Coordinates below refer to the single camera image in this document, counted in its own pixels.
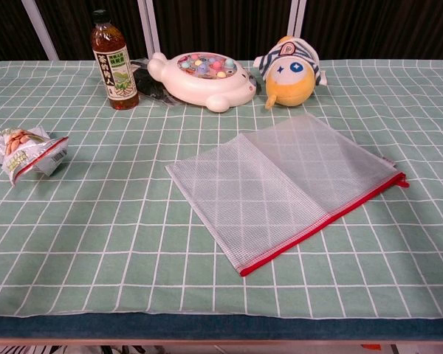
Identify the clear zip bag red seal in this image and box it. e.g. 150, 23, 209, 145
165, 112, 410, 277

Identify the crumpled snack packet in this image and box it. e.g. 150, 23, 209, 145
0, 124, 69, 187

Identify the white fishing game toy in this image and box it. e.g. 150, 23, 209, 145
146, 52, 258, 114

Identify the yellow plush toy striped hat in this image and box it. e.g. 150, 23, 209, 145
253, 35, 328, 111

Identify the black item in plastic wrap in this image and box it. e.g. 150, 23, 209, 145
130, 58, 179, 108

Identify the dark blue table underlay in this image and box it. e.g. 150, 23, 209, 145
0, 312, 443, 343

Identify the green checked tablecloth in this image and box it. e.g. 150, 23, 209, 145
0, 59, 443, 320

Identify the black curtain panel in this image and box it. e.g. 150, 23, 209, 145
0, 0, 47, 64
153, 0, 295, 62
301, 0, 443, 62
35, 0, 148, 62

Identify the brown tea bottle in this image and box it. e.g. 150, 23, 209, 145
90, 10, 140, 111

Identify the white partition post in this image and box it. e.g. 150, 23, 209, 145
21, 0, 60, 62
286, 0, 308, 62
137, 0, 162, 60

